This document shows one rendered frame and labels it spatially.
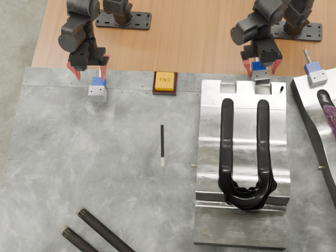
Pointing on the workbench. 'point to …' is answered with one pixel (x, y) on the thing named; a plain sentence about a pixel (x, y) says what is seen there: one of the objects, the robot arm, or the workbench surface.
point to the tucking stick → (162, 145)
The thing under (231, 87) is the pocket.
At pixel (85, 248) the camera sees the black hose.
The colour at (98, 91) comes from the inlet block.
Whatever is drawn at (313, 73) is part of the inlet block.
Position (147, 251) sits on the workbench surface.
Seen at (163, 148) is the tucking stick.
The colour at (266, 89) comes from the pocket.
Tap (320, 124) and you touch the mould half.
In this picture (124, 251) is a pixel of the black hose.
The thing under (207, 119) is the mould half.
